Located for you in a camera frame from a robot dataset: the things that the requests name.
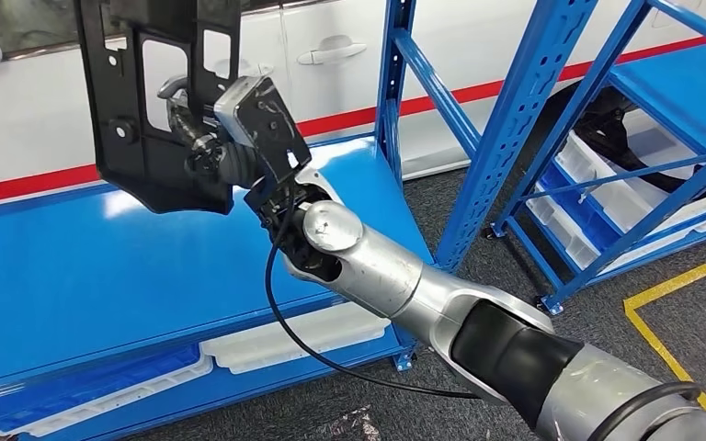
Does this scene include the black car part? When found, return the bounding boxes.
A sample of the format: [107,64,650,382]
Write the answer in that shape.
[572,87,706,197]

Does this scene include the thin black camera cable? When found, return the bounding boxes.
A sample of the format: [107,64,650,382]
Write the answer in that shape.
[264,182,484,401]

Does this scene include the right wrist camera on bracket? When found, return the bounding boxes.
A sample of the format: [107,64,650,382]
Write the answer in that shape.
[213,75,313,233]

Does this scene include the silver floor tape patch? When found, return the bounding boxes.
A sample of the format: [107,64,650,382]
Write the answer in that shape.
[328,406,382,441]

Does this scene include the blue wheeled shelf rack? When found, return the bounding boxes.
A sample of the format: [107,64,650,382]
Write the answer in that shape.
[486,0,706,316]

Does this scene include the stacked white plastic bins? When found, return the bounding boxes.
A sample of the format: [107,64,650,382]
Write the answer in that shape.
[199,302,393,376]

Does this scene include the blue metal shelf rack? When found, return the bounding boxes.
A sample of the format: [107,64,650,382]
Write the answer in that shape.
[0,0,484,441]

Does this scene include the long black plastic part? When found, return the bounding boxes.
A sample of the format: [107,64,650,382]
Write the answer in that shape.
[74,0,245,216]

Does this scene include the white car with red stripe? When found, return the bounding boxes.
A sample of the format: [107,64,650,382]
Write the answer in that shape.
[0,0,706,209]

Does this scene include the yellow floor tape square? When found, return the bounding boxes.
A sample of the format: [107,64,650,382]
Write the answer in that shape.
[623,264,706,426]

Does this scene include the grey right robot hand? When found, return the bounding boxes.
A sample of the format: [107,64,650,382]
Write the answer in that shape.
[157,75,264,190]

